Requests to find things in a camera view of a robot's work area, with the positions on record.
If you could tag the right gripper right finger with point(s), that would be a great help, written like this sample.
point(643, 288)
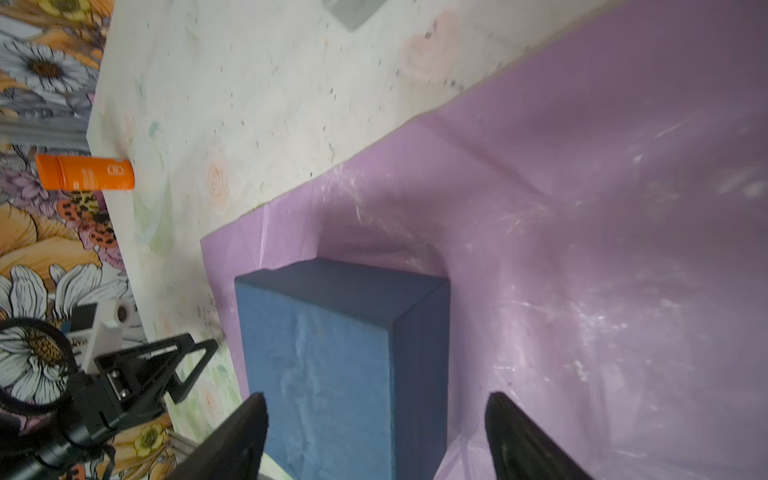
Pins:
point(520, 449)

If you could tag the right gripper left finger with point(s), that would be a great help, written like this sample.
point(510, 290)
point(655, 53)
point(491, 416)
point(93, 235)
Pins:
point(234, 450)

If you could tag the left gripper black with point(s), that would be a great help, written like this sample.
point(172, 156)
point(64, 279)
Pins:
point(126, 394)

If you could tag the dark blue gift box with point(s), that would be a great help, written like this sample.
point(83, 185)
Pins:
point(353, 362)

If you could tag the purple wrapping paper sheet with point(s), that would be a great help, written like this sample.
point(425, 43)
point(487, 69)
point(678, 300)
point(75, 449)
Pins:
point(601, 211)

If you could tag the orange tube bottle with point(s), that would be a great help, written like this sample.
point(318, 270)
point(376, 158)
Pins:
point(82, 173)

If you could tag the grey tape dispenser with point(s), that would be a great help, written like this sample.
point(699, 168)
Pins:
point(352, 14)

